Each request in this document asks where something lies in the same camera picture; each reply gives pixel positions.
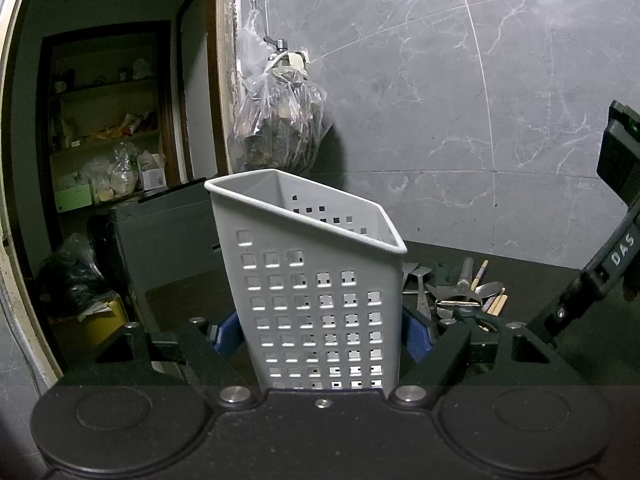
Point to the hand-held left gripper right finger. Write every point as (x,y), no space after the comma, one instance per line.
(417,335)

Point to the small clear plastic bag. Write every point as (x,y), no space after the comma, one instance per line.
(120,177)

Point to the hanging clear plastic bag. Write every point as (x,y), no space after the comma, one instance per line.
(280,125)

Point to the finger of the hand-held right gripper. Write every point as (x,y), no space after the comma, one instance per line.
(570,300)

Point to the wooden shelf unit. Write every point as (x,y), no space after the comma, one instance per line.
(125,139)

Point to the black trash bag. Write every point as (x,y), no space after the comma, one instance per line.
(70,275)

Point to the white door frame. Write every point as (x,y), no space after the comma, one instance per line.
(27,310)

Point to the metal wall faucet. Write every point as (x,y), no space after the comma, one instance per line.
(284,45)

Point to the purple banded wooden chopstick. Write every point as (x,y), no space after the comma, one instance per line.
(479,272)

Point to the grey cabinet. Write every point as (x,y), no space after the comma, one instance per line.
(165,240)

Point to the green box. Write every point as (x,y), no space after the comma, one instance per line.
(74,199)

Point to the white perforated utensil holder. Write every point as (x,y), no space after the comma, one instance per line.
(300,235)

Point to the yellow box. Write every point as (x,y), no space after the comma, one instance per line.
(100,332)

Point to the white cardboard box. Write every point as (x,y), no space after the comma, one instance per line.
(151,178)

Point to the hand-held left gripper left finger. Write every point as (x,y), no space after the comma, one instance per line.
(227,332)

